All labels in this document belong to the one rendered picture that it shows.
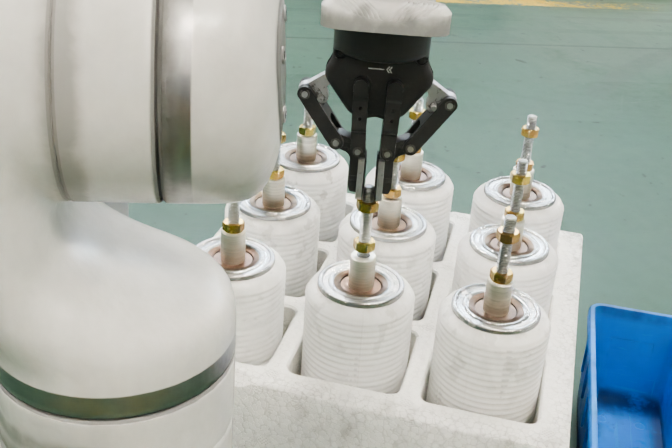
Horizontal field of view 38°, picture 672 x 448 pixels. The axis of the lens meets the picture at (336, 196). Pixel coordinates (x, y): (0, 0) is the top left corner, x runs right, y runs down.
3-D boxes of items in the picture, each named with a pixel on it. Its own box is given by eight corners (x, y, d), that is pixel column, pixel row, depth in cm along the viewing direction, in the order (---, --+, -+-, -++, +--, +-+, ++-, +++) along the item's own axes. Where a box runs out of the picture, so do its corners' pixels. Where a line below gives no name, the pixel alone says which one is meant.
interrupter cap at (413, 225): (359, 203, 100) (360, 197, 99) (432, 216, 98) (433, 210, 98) (340, 236, 93) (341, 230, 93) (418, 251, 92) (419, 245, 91)
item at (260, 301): (272, 385, 101) (279, 232, 93) (283, 448, 92) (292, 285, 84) (178, 390, 99) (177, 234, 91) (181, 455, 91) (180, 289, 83)
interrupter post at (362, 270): (345, 280, 86) (348, 247, 85) (372, 280, 86) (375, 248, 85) (347, 294, 84) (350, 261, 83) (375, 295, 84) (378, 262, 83)
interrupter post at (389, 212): (378, 219, 97) (381, 189, 96) (402, 223, 97) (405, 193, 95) (373, 229, 95) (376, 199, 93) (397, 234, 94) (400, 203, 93)
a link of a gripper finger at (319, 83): (340, 49, 77) (358, 71, 78) (295, 83, 79) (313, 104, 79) (339, 59, 75) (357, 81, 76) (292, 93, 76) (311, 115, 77)
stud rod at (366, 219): (355, 266, 84) (361, 187, 81) (358, 260, 85) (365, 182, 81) (366, 268, 84) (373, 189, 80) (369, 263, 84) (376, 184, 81)
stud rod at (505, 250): (497, 291, 83) (510, 212, 80) (506, 296, 82) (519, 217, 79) (489, 294, 82) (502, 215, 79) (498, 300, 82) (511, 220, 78)
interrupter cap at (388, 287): (315, 264, 88) (315, 258, 88) (398, 266, 89) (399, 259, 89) (319, 310, 82) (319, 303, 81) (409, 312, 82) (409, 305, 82)
